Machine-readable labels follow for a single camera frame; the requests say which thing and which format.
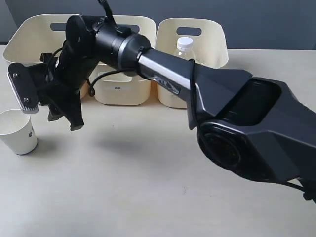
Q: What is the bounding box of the cream right storage bin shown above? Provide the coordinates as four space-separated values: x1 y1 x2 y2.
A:
155 18 229 109

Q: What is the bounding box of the clear plastic bottle white cap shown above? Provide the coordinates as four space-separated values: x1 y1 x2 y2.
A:
173 37 196 60

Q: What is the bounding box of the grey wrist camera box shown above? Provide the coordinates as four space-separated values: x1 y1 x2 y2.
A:
8 63 39 114

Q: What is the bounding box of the cream middle storage bin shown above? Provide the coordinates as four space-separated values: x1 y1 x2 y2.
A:
87 15 156 105

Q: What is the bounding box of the cream left storage bin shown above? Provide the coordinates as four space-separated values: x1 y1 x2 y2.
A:
3 14 71 67

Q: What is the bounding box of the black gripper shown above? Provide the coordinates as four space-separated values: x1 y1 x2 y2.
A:
37 39 97 131

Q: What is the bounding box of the white paper cup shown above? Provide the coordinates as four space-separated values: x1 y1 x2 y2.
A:
0 109 38 155

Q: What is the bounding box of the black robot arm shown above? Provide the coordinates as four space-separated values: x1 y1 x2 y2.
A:
39 15 316 200

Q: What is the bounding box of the cream storage bin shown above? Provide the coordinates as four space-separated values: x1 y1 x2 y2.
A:
155 18 229 109
3 14 71 67
87 15 156 105

